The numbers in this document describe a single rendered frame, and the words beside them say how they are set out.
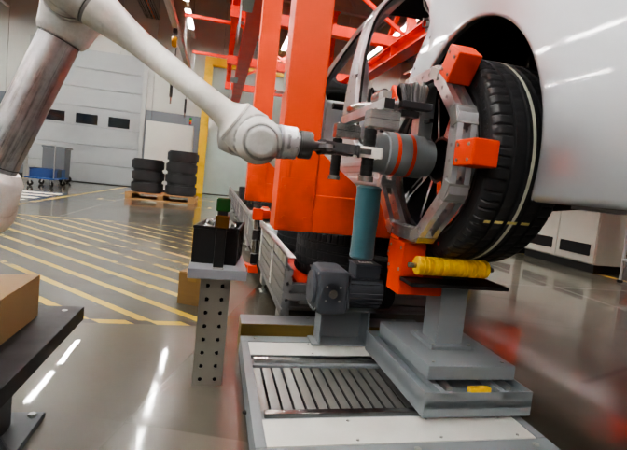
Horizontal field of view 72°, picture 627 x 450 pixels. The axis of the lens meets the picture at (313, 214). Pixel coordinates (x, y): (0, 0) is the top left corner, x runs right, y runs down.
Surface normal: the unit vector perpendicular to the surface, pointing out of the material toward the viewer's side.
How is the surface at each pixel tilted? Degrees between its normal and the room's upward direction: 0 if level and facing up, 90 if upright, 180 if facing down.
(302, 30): 90
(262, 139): 101
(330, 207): 90
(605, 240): 90
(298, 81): 90
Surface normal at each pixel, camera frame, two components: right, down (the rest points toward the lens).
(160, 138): 0.22, 0.10
